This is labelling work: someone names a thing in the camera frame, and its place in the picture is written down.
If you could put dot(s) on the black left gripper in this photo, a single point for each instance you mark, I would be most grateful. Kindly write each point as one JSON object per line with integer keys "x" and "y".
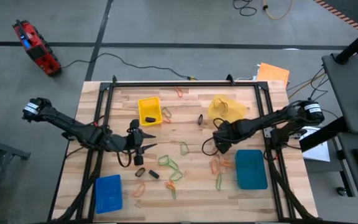
{"x": 134, "y": 143}

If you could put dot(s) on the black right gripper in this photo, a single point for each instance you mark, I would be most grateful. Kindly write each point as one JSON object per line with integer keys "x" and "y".
{"x": 223, "y": 138}

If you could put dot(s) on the tan rubber band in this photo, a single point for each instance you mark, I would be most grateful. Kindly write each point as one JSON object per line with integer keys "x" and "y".
{"x": 215, "y": 105}

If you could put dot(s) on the small black box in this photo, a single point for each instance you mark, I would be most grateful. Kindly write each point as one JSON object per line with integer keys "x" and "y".
{"x": 135, "y": 173}

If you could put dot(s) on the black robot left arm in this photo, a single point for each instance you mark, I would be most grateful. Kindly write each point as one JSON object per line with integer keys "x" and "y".
{"x": 73, "y": 126}

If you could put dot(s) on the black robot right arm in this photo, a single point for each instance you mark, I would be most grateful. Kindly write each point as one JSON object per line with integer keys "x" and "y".
{"x": 259, "y": 124}

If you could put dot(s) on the translucent yellow basket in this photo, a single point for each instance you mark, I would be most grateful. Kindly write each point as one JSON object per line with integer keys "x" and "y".
{"x": 238, "y": 109}

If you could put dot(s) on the yellow slotted plastic basket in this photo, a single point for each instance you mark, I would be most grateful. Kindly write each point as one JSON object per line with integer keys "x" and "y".
{"x": 149, "y": 105}

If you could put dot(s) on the teal plastic basket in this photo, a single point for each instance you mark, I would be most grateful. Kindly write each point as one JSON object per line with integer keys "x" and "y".
{"x": 250, "y": 171}

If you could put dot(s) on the blue plastic basket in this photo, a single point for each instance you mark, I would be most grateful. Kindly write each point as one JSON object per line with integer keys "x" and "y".
{"x": 109, "y": 193}

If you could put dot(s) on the orange paper folder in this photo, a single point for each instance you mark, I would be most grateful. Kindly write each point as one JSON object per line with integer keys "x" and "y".
{"x": 272, "y": 74}

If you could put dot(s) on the white paper sheet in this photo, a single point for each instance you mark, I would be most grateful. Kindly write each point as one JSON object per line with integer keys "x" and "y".
{"x": 320, "y": 152}

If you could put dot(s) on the black diagonal beam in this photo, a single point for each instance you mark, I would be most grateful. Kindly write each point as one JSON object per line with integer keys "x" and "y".
{"x": 322, "y": 135}
{"x": 353, "y": 46}

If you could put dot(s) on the black caster wheel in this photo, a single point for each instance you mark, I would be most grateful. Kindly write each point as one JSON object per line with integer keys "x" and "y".
{"x": 341, "y": 191}

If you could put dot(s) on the grey side desk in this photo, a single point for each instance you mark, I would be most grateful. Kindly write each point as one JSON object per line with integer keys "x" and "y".
{"x": 350, "y": 87}

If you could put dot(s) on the grey metal stand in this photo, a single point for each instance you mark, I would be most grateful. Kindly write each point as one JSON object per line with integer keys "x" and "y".
{"x": 5, "y": 148}

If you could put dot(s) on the red power tool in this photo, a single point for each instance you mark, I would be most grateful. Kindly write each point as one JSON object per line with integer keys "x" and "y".
{"x": 37, "y": 49}

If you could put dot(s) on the black mat with orange stripes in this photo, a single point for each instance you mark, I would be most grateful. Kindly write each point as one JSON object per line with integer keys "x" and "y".
{"x": 353, "y": 12}

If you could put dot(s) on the black metal rig frame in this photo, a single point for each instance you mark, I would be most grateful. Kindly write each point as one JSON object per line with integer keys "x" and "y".
{"x": 197, "y": 84}

